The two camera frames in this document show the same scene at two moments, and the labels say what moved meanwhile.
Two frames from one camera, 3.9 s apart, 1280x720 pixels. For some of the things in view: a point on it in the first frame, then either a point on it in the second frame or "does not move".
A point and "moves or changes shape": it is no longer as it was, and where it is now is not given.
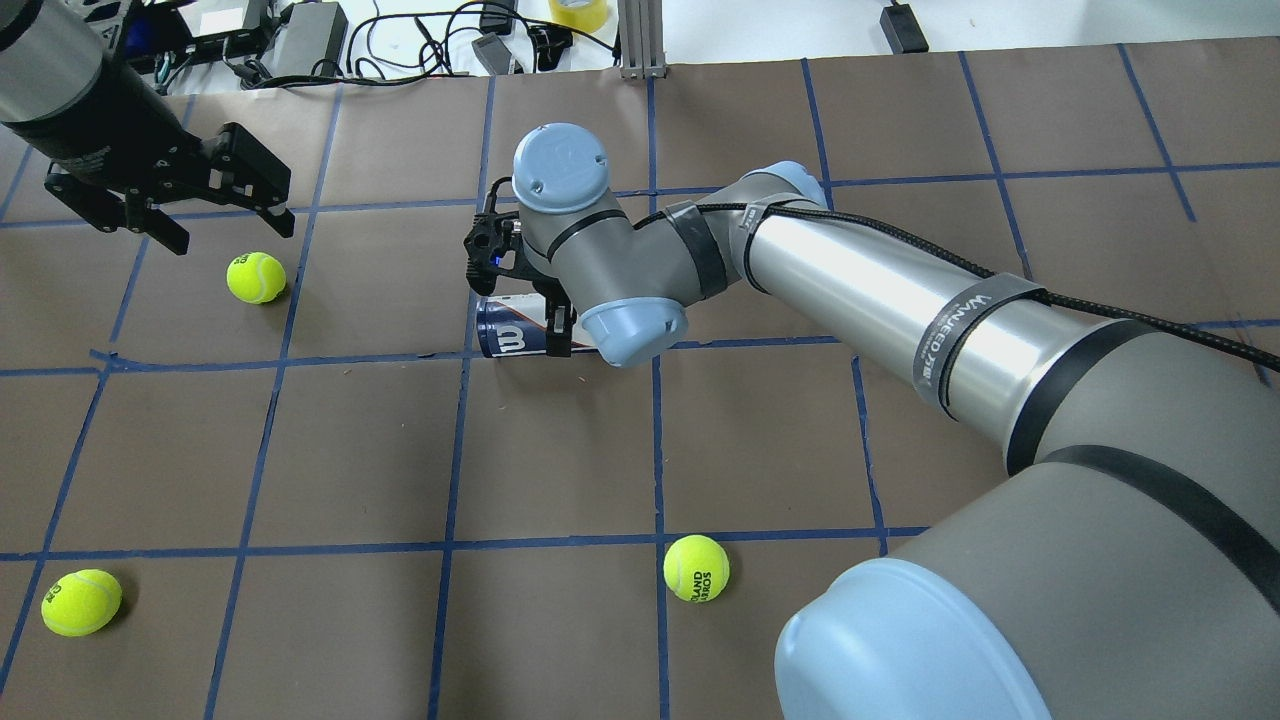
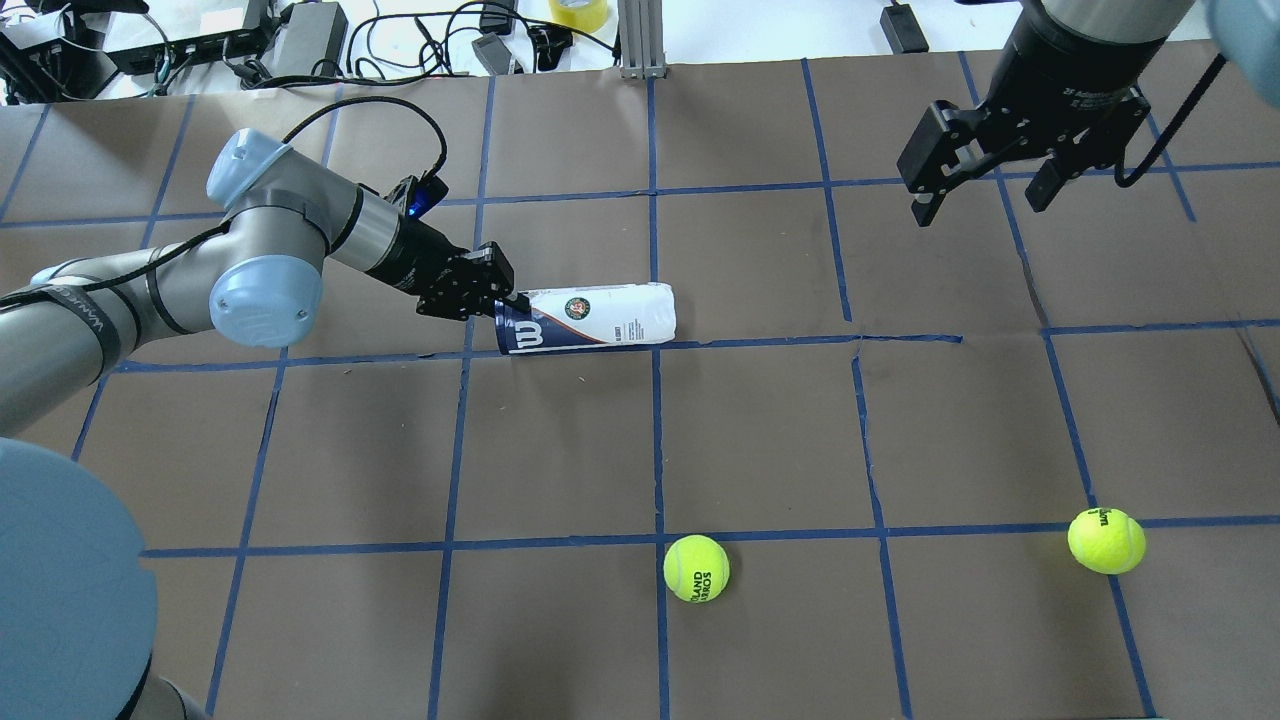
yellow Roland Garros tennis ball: [696, 568] does not move
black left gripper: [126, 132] to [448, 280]
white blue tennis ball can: [516, 325] moves or changes shape
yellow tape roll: [587, 15] does not move
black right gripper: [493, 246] to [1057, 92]
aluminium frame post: [641, 34] does not move
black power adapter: [903, 30] does not move
